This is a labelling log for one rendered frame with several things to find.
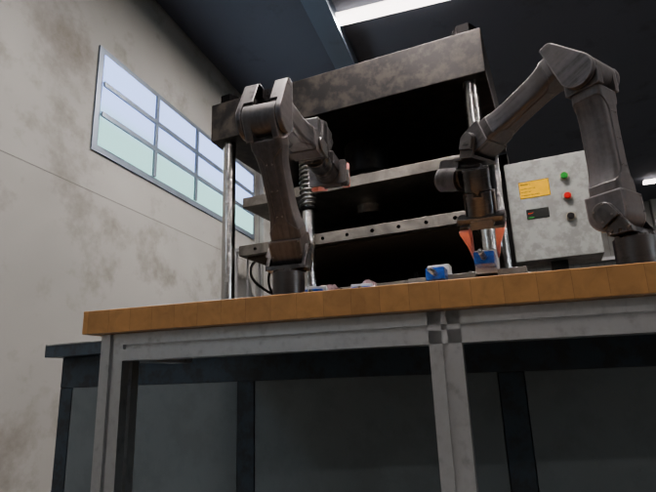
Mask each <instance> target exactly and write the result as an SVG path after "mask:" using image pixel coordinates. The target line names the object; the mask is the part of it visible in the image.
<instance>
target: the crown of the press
mask: <svg viewBox="0 0 656 492"><path fill-rule="evenodd" d="M469 79H475V80H477V84H478V92H479V99H480V107H481V115H482V118H483V117H485V116H486V115H487V114H489V113H491V112H492V111H494V110H495V109H496V108H497V107H498V106H499V103H498V99H497V95H496V91H495V87H494V83H493V78H492V74H491V70H490V66H489V62H488V59H487V55H486V51H485V46H484V42H483V38H482V34H481V30H480V28H476V27H475V26H473V25H472V24H470V23H468V22H467V23H463V24H460V25H457V26H455V28H454V30H453V32H452V36H449V37H445V38H442V39H438V40H435V41H432V42H429V43H426V44H422V45H419V46H416V47H412V48H409V49H405V50H402V51H398V52H395V53H392V54H388V55H385V56H381V57H378V58H375V59H372V60H369V61H363V62H359V63H356V64H353V65H349V66H346V67H342V68H339V69H336V70H332V71H329V72H325V73H322V74H319V75H315V76H312V77H309V78H306V79H302V80H299V81H296V82H292V83H293V104H294V106H295V107H296V109H297V110H298V111H299V112H300V113H301V115H302V116H303V117H304V119H307V118H311V117H317V116H318V117H319V119H321V120H324V121H326V122H327V127H328V128H329V130H330V131H331V133H332V140H333V145H332V149H331V151H332V150H333V151H334V153H335V154H336V156H337V157H338V159H339V160H341V159H345V160H346V161H347V163H348V164H349V176H350V177H352V176H357V175H362V174H367V173H372V172H377V171H382V170H386V169H391V168H396V167H401V166H405V165H410V164H415V163H420V162H425V161H430V160H434V159H439V158H444V157H449V156H454V155H459V154H460V150H459V145H460V138H461V136H462V135H463V134H464V133H465V132H466V131H467V129H468V126H467V118H466V110H465V101H464V92H463V83H464V82H465V81H466V80H469ZM240 99H241V98H239V97H237V96H235V95H232V94H228V95H224V96H222V101H221V103H219V104H216V105H213V106H212V135H211V142H212V143H213V144H215V145H216V146H218V147H219V148H221V149H224V143H225V142H234V143H236V159H238V160H240V161H241V162H243V163H244V164H246V165H247V166H249V167H250V168H252V169H254V170H255V171H257V172H258V173H261V171H260V168H259V165H258V162H257V159H256V157H255V155H254V153H253V152H252V148H251V144H250V143H246V142H245V141H243V140H242V139H241V137H240V135H239V133H238V131H237V128H236V123H235V112H236V109H237V107H238V105H239V102H240ZM299 164H300V163H297V162H296V161H295V160H292V159H291V158H290V157H289V165H290V171H291V176H292V181H293V186H300V185H299V182H300V181H299V178H300V176H299V174H300V172H299V169H300V168H299ZM381 215H382V205H381V204H380V203H377V202H365V203H361V204H359V205H357V216H358V217H359V218H363V219H372V218H377V217H380V216H381Z"/></svg>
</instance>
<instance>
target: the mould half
mask: <svg viewBox="0 0 656 492"><path fill-rule="evenodd" d="M497 270H498V275H504V274H515V273H525V272H532V271H528V270H527V267H526V266H515V267H506V268H498V269H497ZM470 277H475V271H472V272H463V273H454V274H448V279H459V278H470ZM415 282H426V278H425V277H420V278H411V279H408V283H415Z"/></svg>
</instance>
